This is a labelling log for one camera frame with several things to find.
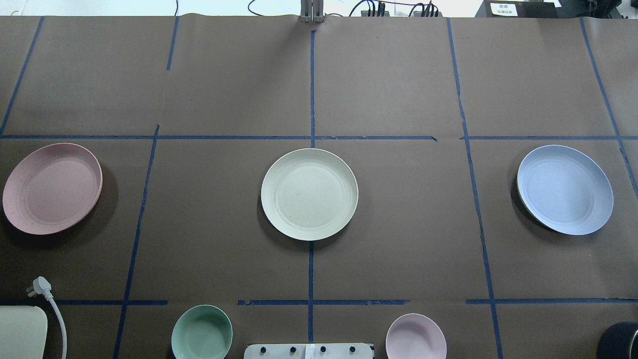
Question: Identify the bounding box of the light blue plate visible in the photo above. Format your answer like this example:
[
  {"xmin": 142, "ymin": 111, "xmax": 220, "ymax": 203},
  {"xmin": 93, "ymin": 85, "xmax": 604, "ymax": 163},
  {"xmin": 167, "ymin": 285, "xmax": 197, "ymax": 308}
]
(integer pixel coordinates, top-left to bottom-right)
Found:
[{"xmin": 516, "ymin": 145, "xmax": 615, "ymax": 235}]

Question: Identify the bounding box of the pink plate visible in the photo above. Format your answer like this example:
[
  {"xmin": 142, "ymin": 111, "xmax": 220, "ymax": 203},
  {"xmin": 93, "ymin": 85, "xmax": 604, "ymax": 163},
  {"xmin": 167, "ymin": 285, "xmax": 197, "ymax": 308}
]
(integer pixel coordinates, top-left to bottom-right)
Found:
[{"xmin": 2, "ymin": 143, "xmax": 103, "ymax": 235}]

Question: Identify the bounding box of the cream plate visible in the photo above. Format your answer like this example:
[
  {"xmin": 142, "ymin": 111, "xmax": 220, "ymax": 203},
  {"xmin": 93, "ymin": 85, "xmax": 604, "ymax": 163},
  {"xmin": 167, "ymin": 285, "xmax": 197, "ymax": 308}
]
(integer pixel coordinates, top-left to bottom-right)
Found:
[{"xmin": 260, "ymin": 148, "xmax": 359, "ymax": 242}]

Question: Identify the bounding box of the pink bowl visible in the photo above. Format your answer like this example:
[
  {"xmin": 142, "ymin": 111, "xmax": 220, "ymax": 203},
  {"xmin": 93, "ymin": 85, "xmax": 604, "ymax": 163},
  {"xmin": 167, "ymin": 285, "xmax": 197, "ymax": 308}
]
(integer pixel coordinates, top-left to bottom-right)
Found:
[{"xmin": 385, "ymin": 313, "xmax": 448, "ymax": 359}]

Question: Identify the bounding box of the green bowl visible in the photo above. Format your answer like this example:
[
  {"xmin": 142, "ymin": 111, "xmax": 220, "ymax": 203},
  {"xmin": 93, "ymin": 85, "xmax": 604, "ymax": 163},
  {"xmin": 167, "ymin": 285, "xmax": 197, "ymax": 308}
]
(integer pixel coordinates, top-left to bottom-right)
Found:
[{"xmin": 171, "ymin": 305, "xmax": 233, "ymax": 359}]

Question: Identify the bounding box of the black box with label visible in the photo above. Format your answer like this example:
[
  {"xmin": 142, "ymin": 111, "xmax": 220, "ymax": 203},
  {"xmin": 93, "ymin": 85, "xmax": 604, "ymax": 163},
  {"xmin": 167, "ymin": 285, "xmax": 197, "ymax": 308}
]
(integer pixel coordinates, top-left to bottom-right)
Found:
[{"xmin": 475, "ymin": 0, "xmax": 559, "ymax": 18}]

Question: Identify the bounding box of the white toaster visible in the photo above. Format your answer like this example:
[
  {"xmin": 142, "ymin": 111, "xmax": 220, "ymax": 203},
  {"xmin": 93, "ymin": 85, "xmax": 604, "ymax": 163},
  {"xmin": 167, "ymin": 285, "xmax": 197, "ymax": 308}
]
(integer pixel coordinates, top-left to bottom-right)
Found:
[{"xmin": 0, "ymin": 305, "xmax": 48, "ymax": 359}]

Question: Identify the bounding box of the dark blue saucepan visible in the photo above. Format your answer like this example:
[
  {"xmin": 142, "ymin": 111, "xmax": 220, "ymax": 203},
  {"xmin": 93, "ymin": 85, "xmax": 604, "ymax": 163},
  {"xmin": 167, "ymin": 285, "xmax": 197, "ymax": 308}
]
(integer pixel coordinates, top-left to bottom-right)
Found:
[{"xmin": 596, "ymin": 321, "xmax": 638, "ymax": 359}]

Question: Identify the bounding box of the grey aluminium post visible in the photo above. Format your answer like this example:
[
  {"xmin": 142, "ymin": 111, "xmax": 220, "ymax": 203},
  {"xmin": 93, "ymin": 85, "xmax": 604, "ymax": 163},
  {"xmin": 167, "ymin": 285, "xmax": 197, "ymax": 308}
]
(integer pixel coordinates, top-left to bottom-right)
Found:
[{"xmin": 300, "ymin": 0, "xmax": 325, "ymax": 23}]

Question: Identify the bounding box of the white camera pole base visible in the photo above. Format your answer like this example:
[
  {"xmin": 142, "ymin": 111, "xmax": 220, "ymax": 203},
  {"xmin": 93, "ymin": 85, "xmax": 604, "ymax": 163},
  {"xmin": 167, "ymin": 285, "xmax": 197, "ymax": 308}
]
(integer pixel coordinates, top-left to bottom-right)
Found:
[{"xmin": 243, "ymin": 343, "xmax": 375, "ymax": 359}]

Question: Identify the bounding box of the white power plug cable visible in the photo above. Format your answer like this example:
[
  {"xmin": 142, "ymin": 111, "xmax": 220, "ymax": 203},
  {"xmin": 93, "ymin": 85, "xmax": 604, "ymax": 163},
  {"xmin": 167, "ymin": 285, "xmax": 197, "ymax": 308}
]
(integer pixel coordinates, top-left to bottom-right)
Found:
[{"xmin": 26, "ymin": 277, "xmax": 68, "ymax": 359}]

